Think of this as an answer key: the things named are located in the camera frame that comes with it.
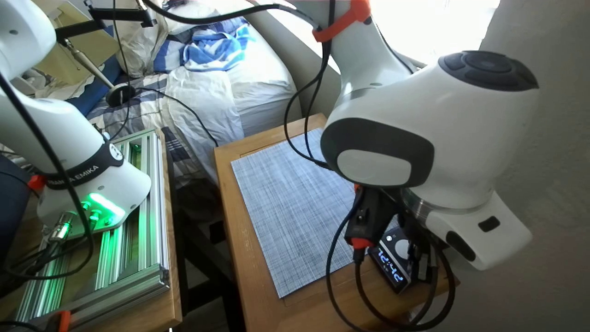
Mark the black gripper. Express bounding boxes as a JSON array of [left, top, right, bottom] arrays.
[[368, 188, 434, 286]]

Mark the black digital alarm clock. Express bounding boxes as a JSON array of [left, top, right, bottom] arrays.
[[368, 225, 428, 295]]

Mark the gray woven placemat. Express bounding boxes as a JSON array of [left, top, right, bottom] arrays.
[[229, 127, 366, 301]]

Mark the wooden side table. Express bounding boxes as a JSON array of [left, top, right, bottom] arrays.
[[213, 111, 462, 332]]

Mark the white bedding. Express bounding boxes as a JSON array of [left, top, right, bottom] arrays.
[[161, 33, 305, 186]]

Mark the blue white striped cloth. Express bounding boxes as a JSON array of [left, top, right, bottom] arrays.
[[152, 17, 255, 74]]

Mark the orange clamp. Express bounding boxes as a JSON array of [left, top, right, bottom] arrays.
[[52, 308, 76, 332]]

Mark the tan cardboard piece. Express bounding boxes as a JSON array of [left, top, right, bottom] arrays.
[[34, 0, 122, 103]]

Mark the dark blue bag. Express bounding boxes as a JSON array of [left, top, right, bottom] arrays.
[[0, 153, 34, 273]]

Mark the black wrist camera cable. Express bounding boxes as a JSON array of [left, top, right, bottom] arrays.
[[323, 183, 462, 332]]

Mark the gray upholstered bed frame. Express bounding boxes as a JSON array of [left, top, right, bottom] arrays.
[[248, 8, 347, 124]]

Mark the orange strap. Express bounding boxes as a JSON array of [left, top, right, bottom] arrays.
[[312, 0, 375, 44]]

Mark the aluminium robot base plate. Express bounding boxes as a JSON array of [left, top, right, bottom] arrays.
[[12, 127, 174, 327]]

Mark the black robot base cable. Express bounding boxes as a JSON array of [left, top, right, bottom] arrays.
[[0, 72, 100, 297]]

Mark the black camera tripod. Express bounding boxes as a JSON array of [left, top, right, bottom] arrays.
[[54, 4, 156, 109]]

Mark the orange cable clip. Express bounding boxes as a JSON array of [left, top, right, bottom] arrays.
[[27, 174, 49, 196]]

